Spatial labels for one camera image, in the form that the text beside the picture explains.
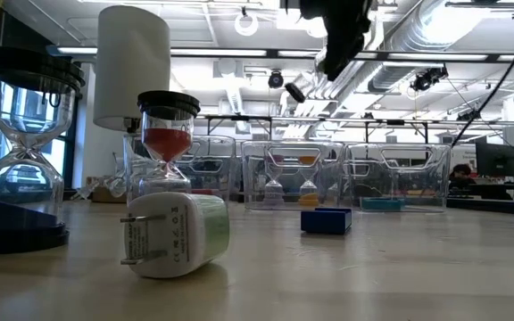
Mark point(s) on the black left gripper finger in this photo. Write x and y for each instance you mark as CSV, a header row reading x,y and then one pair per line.
x,y
337,62

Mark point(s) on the black hourglass yellow sand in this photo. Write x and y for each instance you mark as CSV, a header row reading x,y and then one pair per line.
x,y
295,93

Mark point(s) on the purple hourglass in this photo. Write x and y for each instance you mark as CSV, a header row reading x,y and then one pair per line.
x,y
274,194

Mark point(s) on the teal digital timer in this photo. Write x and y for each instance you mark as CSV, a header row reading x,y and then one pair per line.
x,y
382,204

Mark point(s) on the black hourglass blue sand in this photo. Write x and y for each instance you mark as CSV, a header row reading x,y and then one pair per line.
x,y
20,67

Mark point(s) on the black office desk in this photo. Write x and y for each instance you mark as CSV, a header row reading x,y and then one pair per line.
x,y
498,205

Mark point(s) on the black ceiling device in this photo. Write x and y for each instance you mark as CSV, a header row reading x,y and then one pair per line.
x,y
426,80

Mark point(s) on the clear plastic bin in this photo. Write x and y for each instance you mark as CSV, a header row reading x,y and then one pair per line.
x,y
417,178
257,178
221,151

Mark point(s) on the blue digital timer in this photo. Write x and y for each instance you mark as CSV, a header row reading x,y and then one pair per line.
x,y
326,223

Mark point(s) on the person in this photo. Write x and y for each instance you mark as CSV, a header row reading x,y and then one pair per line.
x,y
461,171

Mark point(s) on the black hourglass red sand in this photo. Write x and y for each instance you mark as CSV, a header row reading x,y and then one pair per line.
x,y
168,102

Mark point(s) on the black computer monitor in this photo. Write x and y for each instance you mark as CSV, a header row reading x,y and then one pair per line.
x,y
495,159

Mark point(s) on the white cylindrical table lamp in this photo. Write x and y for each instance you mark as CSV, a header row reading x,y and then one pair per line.
x,y
132,67

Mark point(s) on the silver ventilation duct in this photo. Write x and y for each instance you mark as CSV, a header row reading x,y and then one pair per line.
x,y
400,67

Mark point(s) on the round black ceiling camera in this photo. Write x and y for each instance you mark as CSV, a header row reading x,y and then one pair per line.
x,y
276,79

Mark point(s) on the black ceiling light rail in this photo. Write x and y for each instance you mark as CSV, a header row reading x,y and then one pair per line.
x,y
272,53

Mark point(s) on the green wall charger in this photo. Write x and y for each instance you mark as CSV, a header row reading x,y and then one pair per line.
x,y
172,236

